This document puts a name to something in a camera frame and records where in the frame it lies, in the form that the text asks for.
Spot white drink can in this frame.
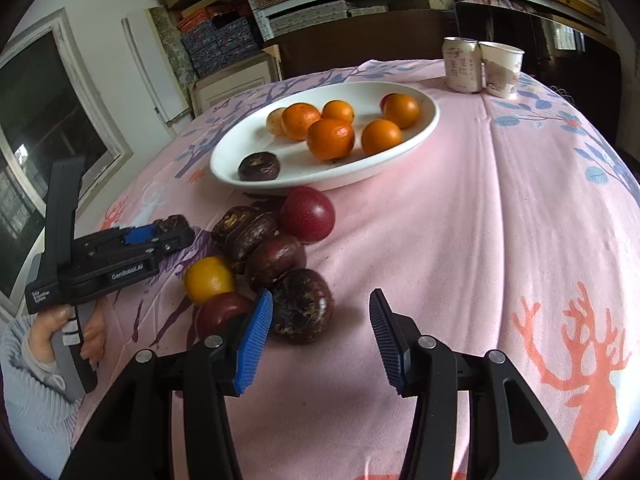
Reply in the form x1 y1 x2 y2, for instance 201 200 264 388
442 37 483 93

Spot grey knitted sleeve forearm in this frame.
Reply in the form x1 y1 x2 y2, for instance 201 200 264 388
1 307 80 479

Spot small red cherry tomato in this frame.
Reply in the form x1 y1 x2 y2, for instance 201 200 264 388
380 92 395 113

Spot blue patterned storage boxes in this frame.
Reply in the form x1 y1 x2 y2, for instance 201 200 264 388
182 16 259 78

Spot framed picture leaning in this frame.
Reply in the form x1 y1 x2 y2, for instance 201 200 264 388
189 44 282 117

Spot yellow-orange pale fruit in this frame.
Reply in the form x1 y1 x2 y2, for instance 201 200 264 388
266 107 285 136

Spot red plum front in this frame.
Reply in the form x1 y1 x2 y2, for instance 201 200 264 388
279 186 336 244

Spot dark red plum back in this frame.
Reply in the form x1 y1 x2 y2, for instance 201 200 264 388
195 292 254 340

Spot left hand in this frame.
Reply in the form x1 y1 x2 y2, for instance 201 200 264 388
28 304 106 364

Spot dark purple mangosteen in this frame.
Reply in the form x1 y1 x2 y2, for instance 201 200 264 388
238 152 281 181

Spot white oval plate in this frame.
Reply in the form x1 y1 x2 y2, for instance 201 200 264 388
209 81 440 193

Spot large orange persimmon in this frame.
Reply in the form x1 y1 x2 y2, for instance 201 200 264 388
307 119 355 162

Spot small orange back tangerine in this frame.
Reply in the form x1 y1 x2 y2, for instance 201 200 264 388
183 257 235 307

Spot small orange tangerine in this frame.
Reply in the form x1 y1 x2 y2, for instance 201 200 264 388
321 100 355 124
183 257 235 307

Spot dark wooden board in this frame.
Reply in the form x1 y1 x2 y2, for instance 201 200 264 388
271 9 458 78

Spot yellow orange fruit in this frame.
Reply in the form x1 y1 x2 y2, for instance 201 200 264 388
383 93 421 129

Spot dark purple plum centre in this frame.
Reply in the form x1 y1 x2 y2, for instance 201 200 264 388
245 234 307 292

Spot white paper cup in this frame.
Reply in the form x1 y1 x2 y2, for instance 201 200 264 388
480 41 524 100

